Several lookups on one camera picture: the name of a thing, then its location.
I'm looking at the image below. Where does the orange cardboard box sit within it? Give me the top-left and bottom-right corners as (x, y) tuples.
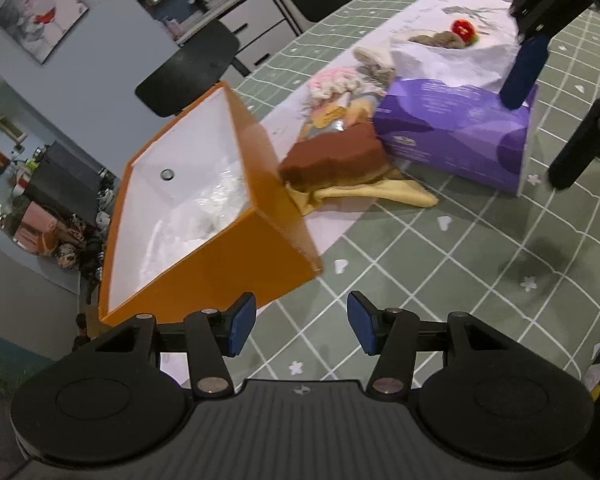
(97, 81), (325, 328)

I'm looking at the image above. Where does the black cabinet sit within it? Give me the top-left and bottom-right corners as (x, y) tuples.
(25, 140), (112, 212)

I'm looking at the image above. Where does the brown sponge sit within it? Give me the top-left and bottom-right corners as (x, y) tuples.
(279, 122), (385, 196)

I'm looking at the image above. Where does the white crumpled wrapping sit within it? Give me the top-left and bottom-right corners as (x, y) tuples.
(150, 155), (248, 281)

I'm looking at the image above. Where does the red plush toy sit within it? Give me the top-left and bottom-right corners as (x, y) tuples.
(452, 19), (481, 44)

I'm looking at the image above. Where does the small framed picture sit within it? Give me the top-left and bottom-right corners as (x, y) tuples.
(0, 115), (27, 144)

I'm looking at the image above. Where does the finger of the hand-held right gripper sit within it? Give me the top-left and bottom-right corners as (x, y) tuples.
(499, 35), (551, 110)
(547, 0), (600, 190)

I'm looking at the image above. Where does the wall picture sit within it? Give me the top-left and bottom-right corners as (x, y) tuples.
(0, 0), (90, 65)

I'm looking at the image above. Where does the pink bag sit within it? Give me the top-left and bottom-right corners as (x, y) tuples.
(14, 202), (57, 257)

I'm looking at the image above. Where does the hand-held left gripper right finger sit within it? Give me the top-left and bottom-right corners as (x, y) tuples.
(346, 291), (518, 395)

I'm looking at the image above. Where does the blue yellow snack packet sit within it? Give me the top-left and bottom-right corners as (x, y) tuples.
(337, 95), (381, 133)

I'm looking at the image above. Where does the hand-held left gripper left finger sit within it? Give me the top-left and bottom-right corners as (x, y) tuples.
(92, 292), (257, 399)

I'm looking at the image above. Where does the white printed table runner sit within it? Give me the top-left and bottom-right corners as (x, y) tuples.
(160, 0), (523, 386)

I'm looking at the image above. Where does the green checked tablecloth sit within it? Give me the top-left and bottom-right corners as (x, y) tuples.
(180, 0), (600, 401)

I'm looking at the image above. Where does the brown fuzzy cloth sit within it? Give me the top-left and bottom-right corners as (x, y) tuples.
(410, 30), (464, 50)

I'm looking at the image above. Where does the purple tissue pack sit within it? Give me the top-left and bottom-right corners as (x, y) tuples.
(372, 35), (540, 197)

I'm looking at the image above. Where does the yellow cloth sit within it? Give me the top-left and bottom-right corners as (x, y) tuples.
(286, 167), (440, 217)

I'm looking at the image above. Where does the white drawer cabinet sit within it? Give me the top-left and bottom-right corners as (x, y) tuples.
(172, 0), (301, 77)

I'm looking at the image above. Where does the pink scrunchie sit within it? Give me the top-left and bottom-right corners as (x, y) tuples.
(307, 66), (368, 102)

